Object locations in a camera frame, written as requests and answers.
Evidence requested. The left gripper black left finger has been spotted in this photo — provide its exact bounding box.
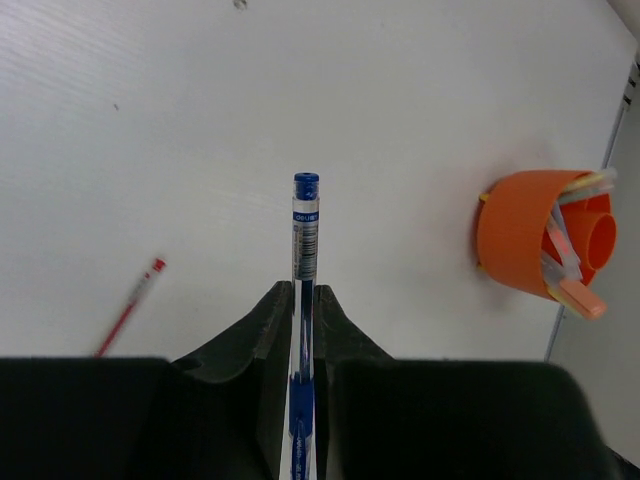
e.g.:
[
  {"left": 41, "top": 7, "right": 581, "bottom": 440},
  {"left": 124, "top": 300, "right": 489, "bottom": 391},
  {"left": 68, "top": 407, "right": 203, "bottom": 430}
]
[{"left": 169, "top": 281, "right": 292, "bottom": 479}]

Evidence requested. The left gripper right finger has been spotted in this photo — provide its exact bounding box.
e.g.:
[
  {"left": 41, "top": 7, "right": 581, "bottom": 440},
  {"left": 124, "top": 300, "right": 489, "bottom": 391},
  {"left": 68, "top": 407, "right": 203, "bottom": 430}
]
[{"left": 313, "top": 285, "right": 393, "bottom": 479}]

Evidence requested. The blue pen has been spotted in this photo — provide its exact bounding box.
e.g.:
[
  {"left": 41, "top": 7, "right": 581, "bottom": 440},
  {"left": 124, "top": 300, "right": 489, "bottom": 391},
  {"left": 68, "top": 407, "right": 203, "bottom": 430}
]
[{"left": 288, "top": 172, "right": 320, "bottom": 479}]

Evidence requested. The orange highlighter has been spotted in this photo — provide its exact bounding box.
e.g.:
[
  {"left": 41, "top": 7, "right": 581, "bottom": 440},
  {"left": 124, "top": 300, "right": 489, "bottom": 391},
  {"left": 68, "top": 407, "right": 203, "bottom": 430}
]
[{"left": 558, "top": 279, "right": 607, "bottom": 320}]

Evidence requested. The pink highlighter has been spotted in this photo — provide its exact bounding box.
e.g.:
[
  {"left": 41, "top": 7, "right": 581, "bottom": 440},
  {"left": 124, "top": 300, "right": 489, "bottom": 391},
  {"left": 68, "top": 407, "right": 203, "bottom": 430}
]
[{"left": 546, "top": 202, "right": 582, "bottom": 281}]

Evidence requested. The yellow highlighter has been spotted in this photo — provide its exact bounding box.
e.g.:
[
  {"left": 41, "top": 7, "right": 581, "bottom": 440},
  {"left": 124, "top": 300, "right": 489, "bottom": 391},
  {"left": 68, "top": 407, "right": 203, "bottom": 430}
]
[{"left": 557, "top": 167, "right": 618, "bottom": 206}]

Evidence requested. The red pen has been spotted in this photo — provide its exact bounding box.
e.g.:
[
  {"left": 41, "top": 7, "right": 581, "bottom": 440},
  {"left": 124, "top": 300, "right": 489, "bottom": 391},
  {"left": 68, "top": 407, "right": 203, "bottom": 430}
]
[{"left": 93, "top": 257, "right": 166, "bottom": 358}]

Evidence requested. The orange round container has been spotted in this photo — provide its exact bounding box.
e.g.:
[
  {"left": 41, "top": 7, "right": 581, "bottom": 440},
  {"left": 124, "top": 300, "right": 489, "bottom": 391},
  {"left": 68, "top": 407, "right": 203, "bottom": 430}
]
[{"left": 475, "top": 170, "right": 617, "bottom": 299}]

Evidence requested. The aluminium rail frame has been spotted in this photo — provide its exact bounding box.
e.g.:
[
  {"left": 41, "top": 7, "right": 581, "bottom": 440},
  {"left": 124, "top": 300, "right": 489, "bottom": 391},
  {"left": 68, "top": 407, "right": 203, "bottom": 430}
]
[{"left": 544, "top": 52, "right": 639, "bottom": 362}]

